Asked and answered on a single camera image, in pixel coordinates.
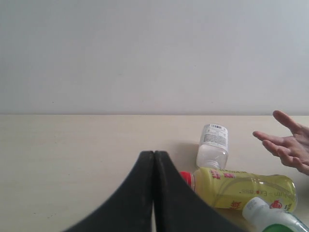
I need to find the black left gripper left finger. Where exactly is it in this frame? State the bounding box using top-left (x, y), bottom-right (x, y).
top-left (66, 151), bottom-right (155, 232)

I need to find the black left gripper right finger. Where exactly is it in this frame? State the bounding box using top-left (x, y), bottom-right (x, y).
top-left (154, 151), bottom-right (241, 232)

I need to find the yellow bottle red cap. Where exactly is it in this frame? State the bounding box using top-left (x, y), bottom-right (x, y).
top-left (180, 168), bottom-right (297, 212)

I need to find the green white label bottle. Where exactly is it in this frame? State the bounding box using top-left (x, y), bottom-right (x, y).
top-left (242, 197), bottom-right (309, 232)

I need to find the white floral label bottle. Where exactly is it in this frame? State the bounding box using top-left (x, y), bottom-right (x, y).
top-left (196, 124), bottom-right (228, 169)

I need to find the open human hand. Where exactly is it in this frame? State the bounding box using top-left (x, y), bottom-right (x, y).
top-left (253, 110), bottom-right (309, 175)

